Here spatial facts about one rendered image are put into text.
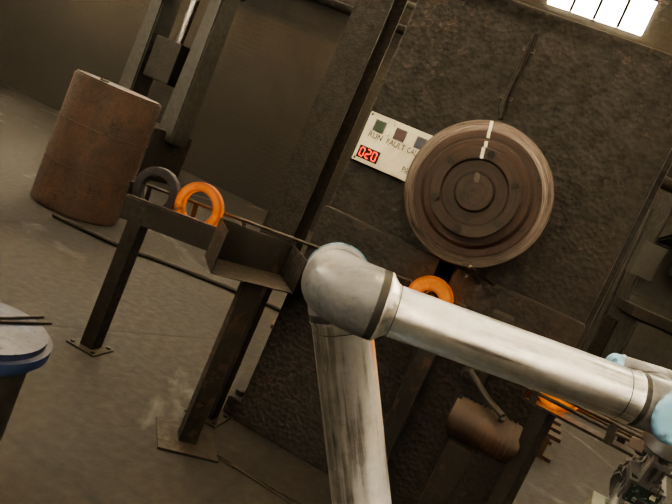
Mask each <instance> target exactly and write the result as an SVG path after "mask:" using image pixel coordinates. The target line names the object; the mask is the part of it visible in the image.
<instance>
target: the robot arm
mask: <svg viewBox="0 0 672 504"><path fill-rule="evenodd" d="M301 289H302V293H303V296H304V299H305V301H306V303H307V305H308V313H309V321H310V324H311V326H312V335H313V343H314V352H315V361H316V369H317V378H318V387H319V395H320V404H321V413H322V421H323V430H324V439H325V448H326V456H327V465H328V474H329V482H330V491H331V500H332V504H392V503H391V493H390V484H389V474H388V465H387V455H386V446H385V436H384V427H383V417H382V408H381V399H380V389H379V380H378V370H377V361H376V351H375V342H374V339H375V338H378V337H380V336H386V337H389V338H392V339H394V340H397V341H400V342H403V343H405V344H408V345H411V346H414V347H417V348H419V349H422V350H425V351H428V352H430V353H433V354H436V355H439V356H442V357H444V358H447V359H450V360H453V361H455V362H458V363H461V364H464V365H467V366H469V367H472V368H475V369H478V370H480V371H483V372H486V373H489V374H491V375H494V376H497V377H500V378H503V379H505V380H508V381H511V382H514V383H516V384H519V385H522V386H525V387H528V388H530V389H533V390H536V391H539V392H541V393H544V394H547V395H550V396H553V397H555V398H558V399H561V400H564V401H566V402H569V403H572V404H575V405H577V406H580V407H583V408H586V409H589V410H591V411H594V412H597V413H600V414H602V415H605V416H608V417H611V418H614V419H616V420H618V421H619V422H621V423H623V424H626V425H629V426H631V427H634V428H637V429H640V430H642V431H643V432H642V437H643V438H637V437H635V436H632V437H631V439H630V441H629V444H628V446H629V447H630V448H632V449H634V451H635V453H636V454H638V455H639V456H640V457H636V456H634V455H633V457H631V458H626V462H624V463H623V465H622V464H620V463H619V464H618V467H617V468H616V469H615V470H614V471H613V472H612V474H611V476H610V486H609V503H608V504H621V499H623V500H625V502H624V504H658V503H659V504H662V502H663V501H664V499H665V498H666V474H668V475H670V474H671V472H672V370H670V369H666V368H663V367H660V366H657V365H653V364H650V363H647V362H644V361H640V360H637V359H634V358H631V357H627V356H626V355H625V354H623V355H621V354H617V353H613V354H610V355H609V356H607V357H606V358H605V359H603V358H601V357H598V356H595V355H592V354H590V353H587V352H584V351H581V350H578V349H576V348H573V347H570V346H567V345H565V344H562V343H559V342H556V341H554V340H551V339H548V338H545V337H543V336H540V335H537V334H534V333H532V332H529V331H526V330H523V329H521V328H518V327H515V326H512V325H510V324H507V323H504V322H501V321H499V320H496V319H493V318H490V317H488V316H485V315H482V314H479V313H477V312H474V311H471V310H468V309H466V308H463V307H460V306H457V305H455V304H452V303H449V302H446V301H443V300H441V299H438V298H435V297H432V296H430V295H427V294H424V293H421V292H419V291H416V290H413V289H410V288H408V287H405V286H402V285H401V284H400V283H399V281H398V279H397V277H396V274H395V273H394V272H392V271H389V270H386V269H384V268H381V267H379V266H376V265H374V264H371V263H369V262H367V260H366V259H365V257H364V256H363V254H362V253H361V252H360V251H359V250H357V249H356V248H354V247H353V246H350V245H348V244H344V243H330V244H326V245H323V246H321V247H319V248H318V249H317V250H315V251H314V252H313V253H312V254H311V255H310V257H309V258H308V260H307V262H306V265H305V269H304V271H303V274H302V279H301ZM643 456H645V457H643ZM660 500H661V501H660ZM659 501H660V502H659Z"/></svg>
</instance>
